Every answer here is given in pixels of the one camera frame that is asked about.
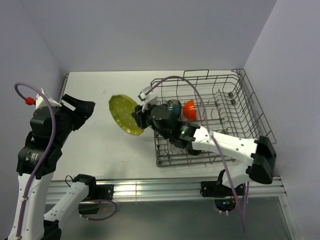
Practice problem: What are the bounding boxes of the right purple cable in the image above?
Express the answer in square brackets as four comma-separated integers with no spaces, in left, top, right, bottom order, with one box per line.
[147,75,250,232]

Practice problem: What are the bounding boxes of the clear drinking glass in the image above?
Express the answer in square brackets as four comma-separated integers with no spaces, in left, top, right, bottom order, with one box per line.
[168,144,183,154]

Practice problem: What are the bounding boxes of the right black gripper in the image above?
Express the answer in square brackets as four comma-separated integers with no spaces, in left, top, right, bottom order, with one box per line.
[131,99,170,139]

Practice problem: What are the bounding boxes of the dark brown mug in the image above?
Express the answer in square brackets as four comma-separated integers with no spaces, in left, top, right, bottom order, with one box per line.
[187,148,202,156]

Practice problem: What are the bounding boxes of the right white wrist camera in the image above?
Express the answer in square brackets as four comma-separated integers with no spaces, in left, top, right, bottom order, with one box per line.
[138,86,158,112]

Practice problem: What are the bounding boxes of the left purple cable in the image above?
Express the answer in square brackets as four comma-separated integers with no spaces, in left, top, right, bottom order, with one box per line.
[14,82,118,240]

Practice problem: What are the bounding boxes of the purple cable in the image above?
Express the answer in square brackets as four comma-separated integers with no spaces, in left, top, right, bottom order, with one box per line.
[14,82,118,240]
[147,75,250,232]

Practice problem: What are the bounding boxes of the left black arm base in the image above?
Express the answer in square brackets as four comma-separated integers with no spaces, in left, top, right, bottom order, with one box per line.
[83,184,114,201]

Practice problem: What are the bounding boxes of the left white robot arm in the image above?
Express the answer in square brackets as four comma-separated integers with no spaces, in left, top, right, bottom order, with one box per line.
[8,94,98,240]

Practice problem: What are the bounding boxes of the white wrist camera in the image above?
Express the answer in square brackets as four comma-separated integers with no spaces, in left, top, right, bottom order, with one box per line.
[138,86,158,112]
[24,88,62,110]

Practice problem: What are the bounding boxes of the blue bowl beige inside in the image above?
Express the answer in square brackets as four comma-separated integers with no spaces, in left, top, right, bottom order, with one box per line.
[165,99,182,119]

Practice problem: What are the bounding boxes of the aluminium mounting rail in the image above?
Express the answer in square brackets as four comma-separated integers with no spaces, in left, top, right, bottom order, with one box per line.
[62,178,291,240]

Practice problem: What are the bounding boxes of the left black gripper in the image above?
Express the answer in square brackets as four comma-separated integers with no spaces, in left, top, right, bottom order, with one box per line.
[53,93,95,146]

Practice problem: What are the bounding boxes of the yellow-green dotted plate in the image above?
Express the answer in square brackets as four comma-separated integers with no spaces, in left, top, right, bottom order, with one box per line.
[108,94,144,136]

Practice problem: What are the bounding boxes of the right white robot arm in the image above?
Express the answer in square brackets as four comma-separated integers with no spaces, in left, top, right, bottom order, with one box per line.
[131,104,277,195]

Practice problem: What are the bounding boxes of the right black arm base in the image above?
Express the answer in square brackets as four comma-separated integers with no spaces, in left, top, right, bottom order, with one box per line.
[200,181,234,198]

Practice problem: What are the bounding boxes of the grey wire dish rack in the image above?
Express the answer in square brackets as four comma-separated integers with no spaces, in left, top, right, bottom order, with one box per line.
[150,69,278,168]

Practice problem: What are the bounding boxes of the orange bowl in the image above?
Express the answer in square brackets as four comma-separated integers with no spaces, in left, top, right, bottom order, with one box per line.
[183,100,197,121]

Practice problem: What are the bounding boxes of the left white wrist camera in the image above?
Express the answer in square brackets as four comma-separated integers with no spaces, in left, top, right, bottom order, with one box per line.
[24,88,62,110]

